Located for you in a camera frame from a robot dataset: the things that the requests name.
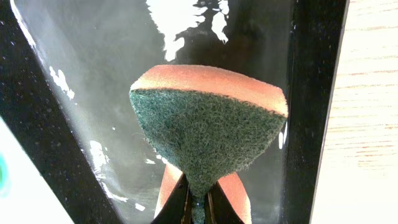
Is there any black rectangular water tray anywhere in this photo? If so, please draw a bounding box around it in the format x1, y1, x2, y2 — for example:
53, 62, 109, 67
1, 0, 348, 223

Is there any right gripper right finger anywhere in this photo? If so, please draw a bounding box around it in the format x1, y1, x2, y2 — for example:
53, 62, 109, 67
206, 182, 244, 224

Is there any teal plastic serving tray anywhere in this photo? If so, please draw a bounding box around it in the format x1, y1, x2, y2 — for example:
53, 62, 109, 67
1, 120, 73, 224

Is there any green dish sponge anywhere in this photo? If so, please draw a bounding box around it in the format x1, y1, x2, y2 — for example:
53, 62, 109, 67
129, 65, 288, 221

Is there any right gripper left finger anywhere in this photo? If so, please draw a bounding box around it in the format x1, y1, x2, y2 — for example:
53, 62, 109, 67
150, 174, 190, 224

